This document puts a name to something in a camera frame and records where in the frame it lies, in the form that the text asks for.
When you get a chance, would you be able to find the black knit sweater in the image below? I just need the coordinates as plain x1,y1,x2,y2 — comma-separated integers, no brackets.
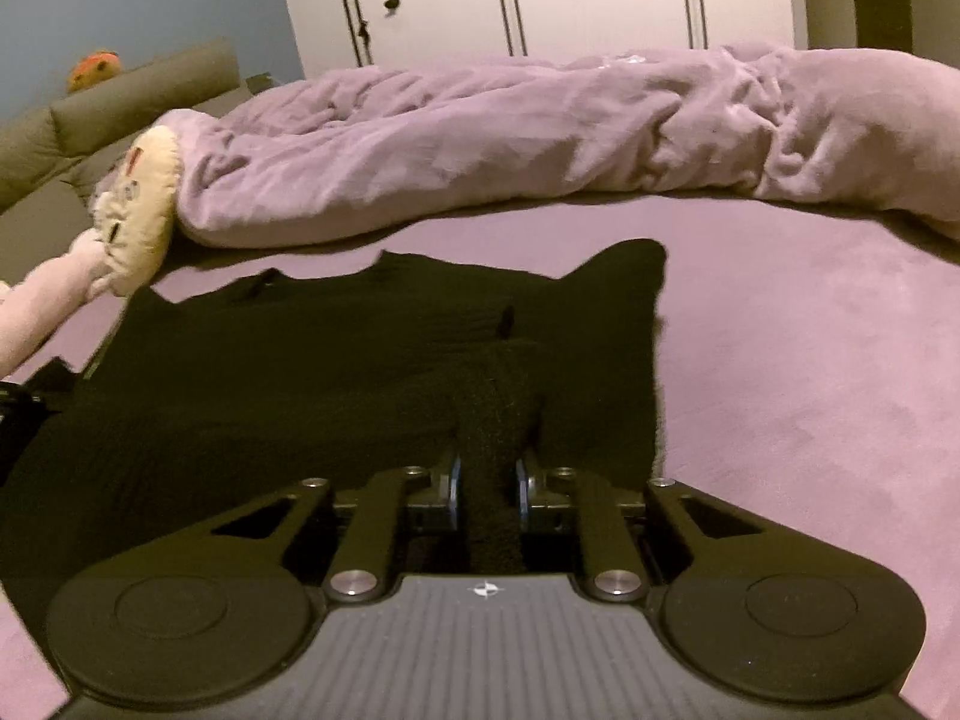
0,238,670,620

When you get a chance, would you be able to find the cream faced plush doll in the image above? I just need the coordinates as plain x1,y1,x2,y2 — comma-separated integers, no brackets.
0,126,181,380

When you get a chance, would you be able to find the orange plush toy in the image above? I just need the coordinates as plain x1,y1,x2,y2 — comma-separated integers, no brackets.
67,51,121,95

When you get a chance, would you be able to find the purple duvet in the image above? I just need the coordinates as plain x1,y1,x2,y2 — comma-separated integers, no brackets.
161,45,960,263

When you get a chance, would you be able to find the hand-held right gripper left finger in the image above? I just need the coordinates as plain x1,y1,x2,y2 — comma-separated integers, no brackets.
210,452,462,607

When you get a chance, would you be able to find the green sofa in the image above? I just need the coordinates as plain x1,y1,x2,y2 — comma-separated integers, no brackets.
0,37,275,271

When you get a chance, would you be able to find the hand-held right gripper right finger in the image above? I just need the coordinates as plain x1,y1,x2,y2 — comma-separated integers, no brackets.
514,452,758,605

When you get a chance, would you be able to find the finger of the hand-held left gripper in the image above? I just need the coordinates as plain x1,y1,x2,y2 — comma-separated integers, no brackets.
28,358,80,412

